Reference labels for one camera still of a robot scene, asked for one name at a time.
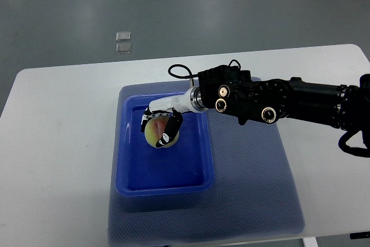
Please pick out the yellow red peach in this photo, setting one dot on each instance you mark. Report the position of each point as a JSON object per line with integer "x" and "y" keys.
{"x": 158, "y": 132}

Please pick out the upper metal floor plate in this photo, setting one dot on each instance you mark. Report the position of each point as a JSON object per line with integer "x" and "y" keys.
{"x": 123, "y": 36}

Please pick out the blue plastic tray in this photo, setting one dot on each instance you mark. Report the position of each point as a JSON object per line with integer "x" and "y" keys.
{"x": 142, "y": 170}

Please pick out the white table leg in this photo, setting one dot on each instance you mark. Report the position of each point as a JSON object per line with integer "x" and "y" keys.
{"x": 310, "y": 242}

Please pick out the blue textured mat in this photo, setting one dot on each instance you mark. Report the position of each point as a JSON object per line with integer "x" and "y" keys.
{"x": 253, "y": 194}

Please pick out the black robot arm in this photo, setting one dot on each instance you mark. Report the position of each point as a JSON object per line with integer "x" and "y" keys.
{"x": 231, "y": 91}

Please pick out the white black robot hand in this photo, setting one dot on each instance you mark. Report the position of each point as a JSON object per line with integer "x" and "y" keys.
{"x": 174, "y": 106}

